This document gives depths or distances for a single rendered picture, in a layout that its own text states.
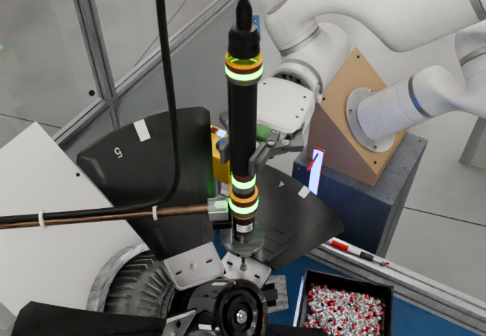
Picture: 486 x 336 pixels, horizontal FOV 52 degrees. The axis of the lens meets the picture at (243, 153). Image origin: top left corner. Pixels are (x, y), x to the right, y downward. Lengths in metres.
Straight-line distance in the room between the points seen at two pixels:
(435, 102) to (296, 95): 0.57
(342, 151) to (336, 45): 0.58
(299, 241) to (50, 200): 0.47
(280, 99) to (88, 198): 0.45
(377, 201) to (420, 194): 1.33
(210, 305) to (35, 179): 0.39
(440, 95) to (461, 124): 1.97
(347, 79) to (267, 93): 0.71
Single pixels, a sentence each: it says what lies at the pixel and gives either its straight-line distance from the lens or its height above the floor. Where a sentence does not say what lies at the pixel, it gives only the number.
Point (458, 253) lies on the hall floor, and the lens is 2.57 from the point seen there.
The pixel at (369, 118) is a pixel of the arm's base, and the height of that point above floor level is 1.10.
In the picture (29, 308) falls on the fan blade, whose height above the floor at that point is 1.43.
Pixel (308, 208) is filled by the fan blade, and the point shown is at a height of 1.16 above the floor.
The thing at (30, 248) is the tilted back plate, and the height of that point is 1.24.
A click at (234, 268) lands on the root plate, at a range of 0.94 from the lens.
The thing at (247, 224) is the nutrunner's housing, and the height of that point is 1.35.
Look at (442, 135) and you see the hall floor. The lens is 3.09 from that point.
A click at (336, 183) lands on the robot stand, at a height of 0.92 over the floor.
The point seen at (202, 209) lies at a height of 1.38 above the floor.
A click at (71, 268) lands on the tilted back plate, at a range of 1.00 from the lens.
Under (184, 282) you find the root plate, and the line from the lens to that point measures 0.88.
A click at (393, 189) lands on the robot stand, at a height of 0.93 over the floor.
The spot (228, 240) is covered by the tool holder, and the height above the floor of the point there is 1.31.
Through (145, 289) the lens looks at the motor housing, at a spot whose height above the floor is 1.18.
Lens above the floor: 1.99
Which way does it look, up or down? 46 degrees down
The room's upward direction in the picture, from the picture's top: straight up
